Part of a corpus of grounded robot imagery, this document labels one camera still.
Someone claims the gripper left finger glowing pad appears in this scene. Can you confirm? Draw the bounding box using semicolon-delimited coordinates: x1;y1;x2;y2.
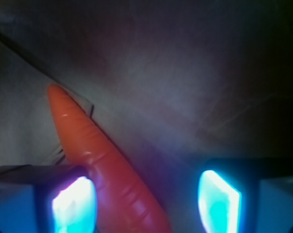
0;165;98;233

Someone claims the orange toy carrot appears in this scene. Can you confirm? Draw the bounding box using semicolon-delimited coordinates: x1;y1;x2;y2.
47;84;172;233

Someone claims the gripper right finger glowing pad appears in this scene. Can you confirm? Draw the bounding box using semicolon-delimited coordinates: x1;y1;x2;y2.
197;159;293;233

